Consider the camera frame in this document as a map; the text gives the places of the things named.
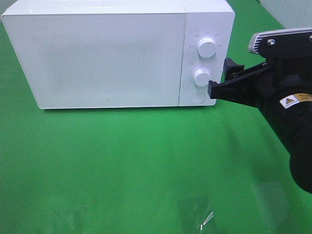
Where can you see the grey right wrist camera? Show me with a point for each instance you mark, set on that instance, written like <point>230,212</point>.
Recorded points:
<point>282,43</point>

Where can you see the white microwave oven body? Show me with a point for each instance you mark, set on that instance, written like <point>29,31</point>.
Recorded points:
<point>213,18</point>

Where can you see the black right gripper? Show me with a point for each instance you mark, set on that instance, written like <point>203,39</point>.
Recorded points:
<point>278,87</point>

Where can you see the green table cover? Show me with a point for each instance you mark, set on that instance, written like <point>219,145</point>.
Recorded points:
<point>218,169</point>

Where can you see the white microwave knob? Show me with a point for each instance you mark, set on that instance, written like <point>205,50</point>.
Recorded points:
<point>202,77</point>
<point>206,47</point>

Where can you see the white microwave door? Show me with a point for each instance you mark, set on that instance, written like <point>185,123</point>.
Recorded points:
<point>98,61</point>

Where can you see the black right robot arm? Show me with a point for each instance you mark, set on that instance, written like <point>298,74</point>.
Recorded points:
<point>295,133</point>

